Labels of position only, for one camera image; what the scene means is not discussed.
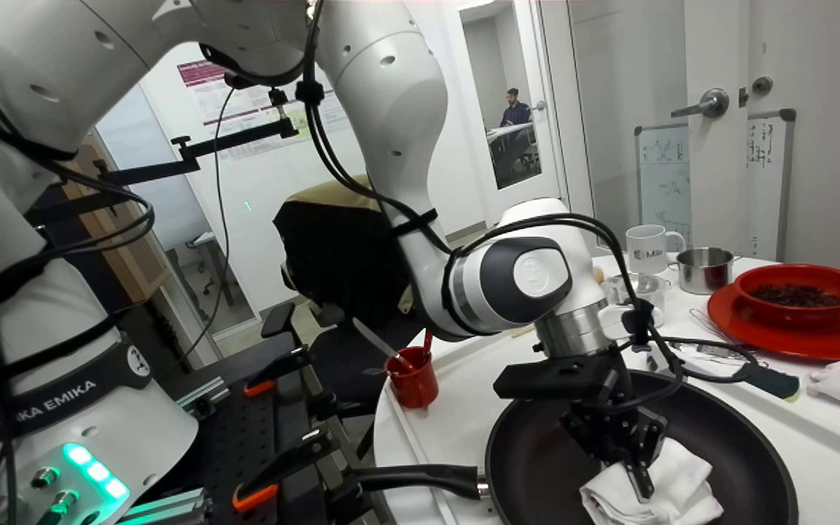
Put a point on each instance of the red measuring cup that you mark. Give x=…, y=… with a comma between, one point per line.
x=413, y=379

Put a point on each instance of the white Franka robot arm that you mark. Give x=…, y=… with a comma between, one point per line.
x=391, y=88

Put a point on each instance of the tall steel cup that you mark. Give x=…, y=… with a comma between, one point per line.
x=703, y=267

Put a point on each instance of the small door whiteboard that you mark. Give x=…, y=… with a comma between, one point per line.
x=662, y=178
x=767, y=185

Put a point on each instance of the black chair with beige top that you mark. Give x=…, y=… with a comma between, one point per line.
x=341, y=264

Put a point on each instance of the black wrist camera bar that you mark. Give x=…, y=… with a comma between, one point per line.
x=556, y=379

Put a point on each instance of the pink paper sign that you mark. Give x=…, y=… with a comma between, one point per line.
x=203, y=73

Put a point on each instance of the red bowl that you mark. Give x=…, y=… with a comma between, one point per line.
x=760, y=337
x=751, y=298

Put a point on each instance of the dark green sponge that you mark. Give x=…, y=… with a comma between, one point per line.
x=775, y=379

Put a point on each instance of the white towel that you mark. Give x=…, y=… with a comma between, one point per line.
x=678, y=487

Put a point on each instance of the black perforated mounting table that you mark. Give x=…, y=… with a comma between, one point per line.
x=226, y=446

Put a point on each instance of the silver door lock knob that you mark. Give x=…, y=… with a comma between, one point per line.
x=757, y=92

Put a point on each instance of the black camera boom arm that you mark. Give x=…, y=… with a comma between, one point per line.
x=234, y=139

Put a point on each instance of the standing person in dark jacket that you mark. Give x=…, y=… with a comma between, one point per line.
x=514, y=111

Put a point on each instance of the white mug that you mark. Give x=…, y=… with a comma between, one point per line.
x=649, y=252

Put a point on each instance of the brown wooden cabinet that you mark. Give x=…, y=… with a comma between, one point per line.
x=133, y=264

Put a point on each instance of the dark brown beans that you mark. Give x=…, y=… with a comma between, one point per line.
x=801, y=295

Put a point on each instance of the black orange bar clamp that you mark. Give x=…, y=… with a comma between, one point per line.
x=258, y=389
x=255, y=496

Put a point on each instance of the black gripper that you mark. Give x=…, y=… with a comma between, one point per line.
x=611, y=420

